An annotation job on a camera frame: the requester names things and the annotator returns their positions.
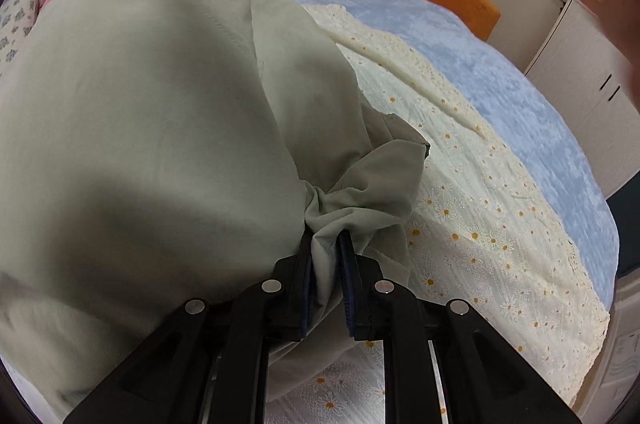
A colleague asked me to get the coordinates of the light green jacket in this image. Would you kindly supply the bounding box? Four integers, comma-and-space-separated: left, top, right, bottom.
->
1, 0, 427, 418

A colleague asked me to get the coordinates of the white wardrobe cabinet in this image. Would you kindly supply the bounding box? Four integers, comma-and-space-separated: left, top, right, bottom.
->
488, 0, 639, 198

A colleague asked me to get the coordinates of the light blue quilted bedspread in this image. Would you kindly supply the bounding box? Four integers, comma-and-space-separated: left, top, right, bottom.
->
293, 0, 620, 306

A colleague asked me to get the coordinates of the cream daisy embroidered blanket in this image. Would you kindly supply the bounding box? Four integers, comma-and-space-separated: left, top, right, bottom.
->
252, 0, 610, 404

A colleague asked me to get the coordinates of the white blue floral pillow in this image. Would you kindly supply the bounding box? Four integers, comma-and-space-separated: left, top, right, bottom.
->
0, 0, 39, 74

